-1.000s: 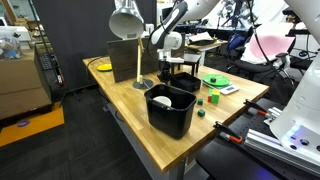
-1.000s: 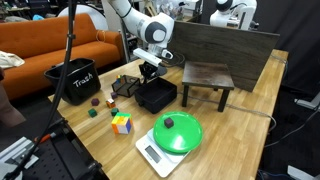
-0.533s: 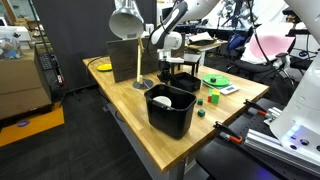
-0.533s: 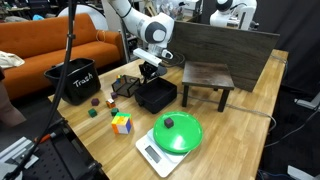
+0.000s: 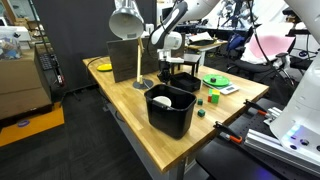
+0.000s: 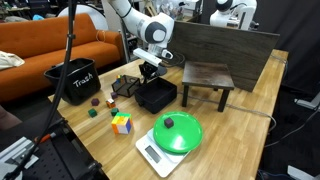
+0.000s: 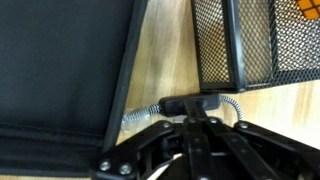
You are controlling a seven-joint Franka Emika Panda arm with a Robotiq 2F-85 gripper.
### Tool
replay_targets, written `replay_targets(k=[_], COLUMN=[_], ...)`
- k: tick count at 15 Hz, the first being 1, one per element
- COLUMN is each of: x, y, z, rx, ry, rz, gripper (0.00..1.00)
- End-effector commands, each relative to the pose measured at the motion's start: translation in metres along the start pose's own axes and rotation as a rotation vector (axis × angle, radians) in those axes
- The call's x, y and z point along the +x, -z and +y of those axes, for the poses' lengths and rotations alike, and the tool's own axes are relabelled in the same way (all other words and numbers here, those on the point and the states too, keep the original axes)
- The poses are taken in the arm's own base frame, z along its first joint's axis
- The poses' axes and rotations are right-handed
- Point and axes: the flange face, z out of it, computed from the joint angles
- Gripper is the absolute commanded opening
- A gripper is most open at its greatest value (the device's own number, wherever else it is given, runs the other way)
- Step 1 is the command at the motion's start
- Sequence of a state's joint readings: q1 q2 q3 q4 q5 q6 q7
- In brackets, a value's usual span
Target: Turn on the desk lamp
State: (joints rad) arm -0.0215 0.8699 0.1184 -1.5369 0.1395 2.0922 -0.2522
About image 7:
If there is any colourful Rubik's cube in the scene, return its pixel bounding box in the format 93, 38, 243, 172
296, 0, 320, 21

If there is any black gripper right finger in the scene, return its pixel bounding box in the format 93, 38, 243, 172
196, 99, 320, 180

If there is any black inline lamp switch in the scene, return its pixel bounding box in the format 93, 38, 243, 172
158, 93, 222, 118

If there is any black wire mesh basket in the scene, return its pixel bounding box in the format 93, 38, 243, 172
189, 0, 320, 94

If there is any black fabric open box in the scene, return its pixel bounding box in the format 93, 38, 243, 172
0, 0, 149, 178

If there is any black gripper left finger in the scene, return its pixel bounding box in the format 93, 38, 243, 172
90, 99, 214, 180

